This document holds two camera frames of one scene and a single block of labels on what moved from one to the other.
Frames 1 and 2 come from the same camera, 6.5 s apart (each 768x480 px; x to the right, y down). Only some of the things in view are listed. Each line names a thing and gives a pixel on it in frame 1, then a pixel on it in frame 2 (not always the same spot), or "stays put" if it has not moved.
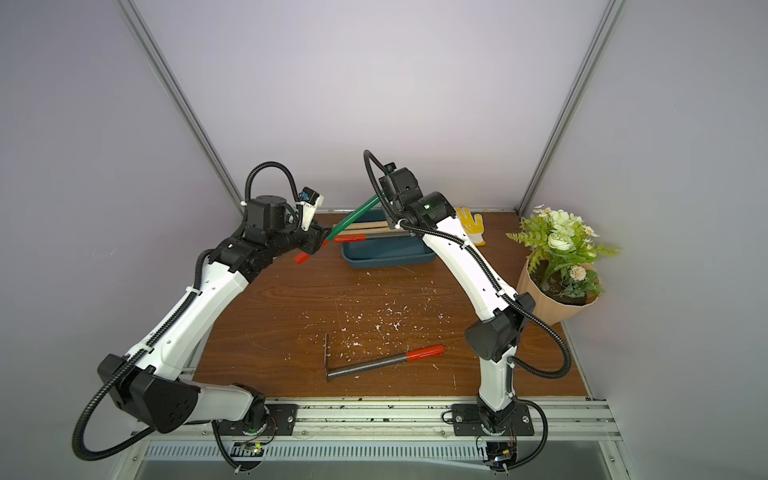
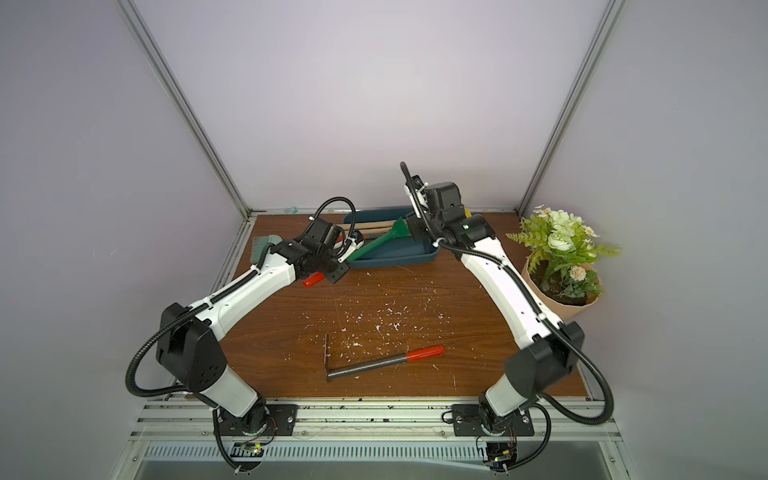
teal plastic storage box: (385, 252) stays put
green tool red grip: (345, 223) → (402, 230)
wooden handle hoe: (372, 231) stays put
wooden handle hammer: (368, 224) stays put
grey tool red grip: (377, 363) stays put
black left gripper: (314, 239) → (343, 268)
